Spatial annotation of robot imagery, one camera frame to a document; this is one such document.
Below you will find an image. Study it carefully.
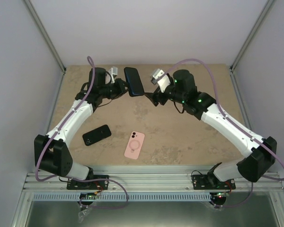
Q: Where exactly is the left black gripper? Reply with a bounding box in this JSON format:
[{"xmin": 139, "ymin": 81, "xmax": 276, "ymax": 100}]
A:
[{"xmin": 100, "ymin": 78, "xmax": 133, "ymax": 100}]

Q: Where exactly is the black phone with blue edge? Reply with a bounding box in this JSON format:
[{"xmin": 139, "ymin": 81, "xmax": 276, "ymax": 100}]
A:
[{"xmin": 124, "ymin": 67, "xmax": 144, "ymax": 97}]

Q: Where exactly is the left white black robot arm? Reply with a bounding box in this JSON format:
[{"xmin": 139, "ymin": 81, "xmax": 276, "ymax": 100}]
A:
[{"xmin": 34, "ymin": 67, "xmax": 128, "ymax": 189}]

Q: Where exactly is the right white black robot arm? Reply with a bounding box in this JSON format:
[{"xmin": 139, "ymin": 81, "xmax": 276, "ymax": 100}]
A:
[{"xmin": 145, "ymin": 69, "xmax": 277, "ymax": 189}]

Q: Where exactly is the pink phone case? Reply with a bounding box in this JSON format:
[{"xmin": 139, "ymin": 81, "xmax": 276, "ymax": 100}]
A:
[{"xmin": 124, "ymin": 131, "xmax": 145, "ymax": 160}]

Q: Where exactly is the black phone on table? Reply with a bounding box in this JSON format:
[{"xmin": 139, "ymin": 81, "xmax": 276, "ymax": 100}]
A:
[{"xmin": 82, "ymin": 124, "xmax": 112, "ymax": 146}]

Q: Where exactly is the left circuit board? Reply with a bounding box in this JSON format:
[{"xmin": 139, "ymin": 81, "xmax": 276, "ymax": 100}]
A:
[{"xmin": 80, "ymin": 192, "xmax": 101, "ymax": 200}]

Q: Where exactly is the circuit board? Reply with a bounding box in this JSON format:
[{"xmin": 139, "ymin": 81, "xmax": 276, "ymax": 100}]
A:
[
  {"xmin": 212, "ymin": 192, "xmax": 230, "ymax": 199},
  {"xmin": 80, "ymin": 192, "xmax": 101, "ymax": 200}
]

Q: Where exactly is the right circuit board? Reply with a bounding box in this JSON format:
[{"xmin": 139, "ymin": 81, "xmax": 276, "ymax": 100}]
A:
[{"xmin": 212, "ymin": 192, "xmax": 230, "ymax": 199}]

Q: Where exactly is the clear plastic bag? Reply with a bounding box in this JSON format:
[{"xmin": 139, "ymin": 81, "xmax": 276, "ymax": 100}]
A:
[{"xmin": 78, "ymin": 207, "xmax": 91, "ymax": 223}]

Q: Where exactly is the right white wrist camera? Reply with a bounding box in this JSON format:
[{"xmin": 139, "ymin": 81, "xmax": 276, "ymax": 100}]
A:
[{"xmin": 151, "ymin": 69, "xmax": 171, "ymax": 93}]

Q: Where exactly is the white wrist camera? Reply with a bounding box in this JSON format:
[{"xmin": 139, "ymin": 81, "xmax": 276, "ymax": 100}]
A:
[
  {"xmin": 151, "ymin": 69, "xmax": 171, "ymax": 93},
  {"xmin": 106, "ymin": 66, "xmax": 118, "ymax": 85}
]

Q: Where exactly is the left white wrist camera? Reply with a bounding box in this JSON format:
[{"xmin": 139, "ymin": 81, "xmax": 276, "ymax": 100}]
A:
[{"xmin": 106, "ymin": 66, "xmax": 118, "ymax": 85}]

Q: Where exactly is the aluminium rail frame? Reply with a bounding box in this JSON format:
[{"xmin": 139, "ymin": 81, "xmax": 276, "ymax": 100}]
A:
[{"xmin": 23, "ymin": 165, "xmax": 284, "ymax": 192}]

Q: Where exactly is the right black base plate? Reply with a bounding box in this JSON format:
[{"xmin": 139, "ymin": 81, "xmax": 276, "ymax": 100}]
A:
[{"xmin": 192, "ymin": 175, "xmax": 230, "ymax": 190}]

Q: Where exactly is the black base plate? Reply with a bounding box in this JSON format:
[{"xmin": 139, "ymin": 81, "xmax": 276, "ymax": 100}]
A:
[
  {"xmin": 66, "ymin": 175, "xmax": 109, "ymax": 191},
  {"xmin": 192, "ymin": 175, "xmax": 230, "ymax": 190}
]

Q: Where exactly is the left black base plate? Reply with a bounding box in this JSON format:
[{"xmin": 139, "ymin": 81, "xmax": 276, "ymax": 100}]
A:
[{"xmin": 66, "ymin": 175, "xmax": 109, "ymax": 191}]

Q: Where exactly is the left corner aluminium post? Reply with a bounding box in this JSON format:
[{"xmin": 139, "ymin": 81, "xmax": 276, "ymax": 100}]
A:
[{"xmin": 23, "ymin": 0, "xmax": 66, "ymax": 73}]

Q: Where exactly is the corner aluminium post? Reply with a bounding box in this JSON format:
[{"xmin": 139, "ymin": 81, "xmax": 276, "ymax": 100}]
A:
[
  {"xmin": 230, "ymin": 0, "xmax": 275, "ymax": 72},
  {"xmin": 23, "ymin": 0, "xmax": 66, "ymax": 73}
]

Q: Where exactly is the grey slotted cable duct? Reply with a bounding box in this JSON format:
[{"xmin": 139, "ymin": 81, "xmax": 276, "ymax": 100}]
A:
[{"xmin": 34, "ymin": 192, "xmax": 213, "ymax": 202}]

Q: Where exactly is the right corner aluminium post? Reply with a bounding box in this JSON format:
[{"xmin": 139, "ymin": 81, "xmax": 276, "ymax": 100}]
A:
[{"xmin": 230, "ymin": 0, "xmax": 275, "ymax": 72}]

